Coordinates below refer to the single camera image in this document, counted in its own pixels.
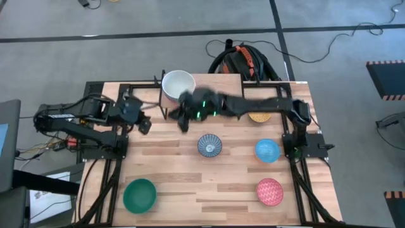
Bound orange red electronics board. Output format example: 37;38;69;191
52;136;80;152

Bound black floor cable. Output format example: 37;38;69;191
204;21;385;64

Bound bowl turquoise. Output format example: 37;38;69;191
254;138;282;164

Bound large plain green bowl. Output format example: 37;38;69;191
122;178;158;215

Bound black power adapter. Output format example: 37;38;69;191
78;0;102;10

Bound wooden shelf with black legs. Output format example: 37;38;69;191
153;73;246;122

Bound grey laptop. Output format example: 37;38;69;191
0;99;22;194

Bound large plain white bowl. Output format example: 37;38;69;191
161;70;197;103

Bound black box with hazard stripes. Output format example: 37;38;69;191
383;190;405;228
366;60;405;101

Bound white printed sheet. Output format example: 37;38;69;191
29;172;73;224

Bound black metal rig frame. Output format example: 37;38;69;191
74;79;347;228

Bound black perforated plate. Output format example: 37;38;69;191
82;81;106;110

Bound bowl blue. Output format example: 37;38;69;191
197;133;223;158

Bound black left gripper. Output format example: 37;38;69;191
121;96;161;136

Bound bowl yellow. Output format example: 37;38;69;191
247;112;272;124

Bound black and orange vacuum cleaner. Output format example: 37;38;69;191
207;38;282;82

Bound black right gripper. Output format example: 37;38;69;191
168;88;223;133

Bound black beam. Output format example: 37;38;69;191
12;169;80;196

